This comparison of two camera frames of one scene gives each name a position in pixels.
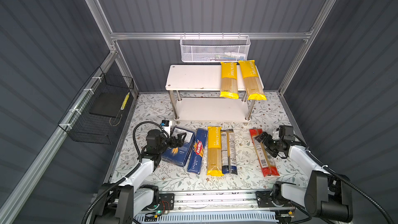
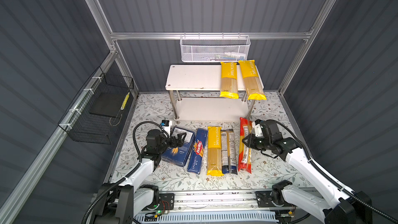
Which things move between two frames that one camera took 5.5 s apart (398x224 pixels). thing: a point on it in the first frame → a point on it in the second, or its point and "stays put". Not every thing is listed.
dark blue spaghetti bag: [228, 152] stays put
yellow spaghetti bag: [214, 157] stays put
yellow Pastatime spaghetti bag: [229, 84] stays put
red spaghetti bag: [267, 162] → [245, 151]
